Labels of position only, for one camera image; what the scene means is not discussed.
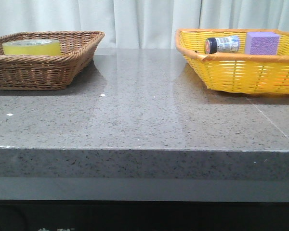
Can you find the white curtain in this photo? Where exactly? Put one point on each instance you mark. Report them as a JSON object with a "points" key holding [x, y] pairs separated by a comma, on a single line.
{"points": [[140, 24]]}

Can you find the brown wicker basket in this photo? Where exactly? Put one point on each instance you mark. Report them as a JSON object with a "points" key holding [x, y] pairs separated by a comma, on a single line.
{"points": [[40, 72]]}

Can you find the purple foam block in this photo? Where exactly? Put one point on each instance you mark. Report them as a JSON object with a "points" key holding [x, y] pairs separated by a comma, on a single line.
{"points": [[261, 43]]}

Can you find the small black-capped bottle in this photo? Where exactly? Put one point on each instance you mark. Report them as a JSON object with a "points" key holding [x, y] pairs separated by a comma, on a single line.
{"points": [[230, 44]]}

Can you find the yellow woven basket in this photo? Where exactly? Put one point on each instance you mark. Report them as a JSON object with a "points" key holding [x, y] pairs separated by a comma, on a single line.
{"points": [[236, 72]]}

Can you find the yellow packing tape roll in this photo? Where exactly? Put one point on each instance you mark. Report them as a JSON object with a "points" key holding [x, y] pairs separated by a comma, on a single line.
{"points": [[49, 47]]}

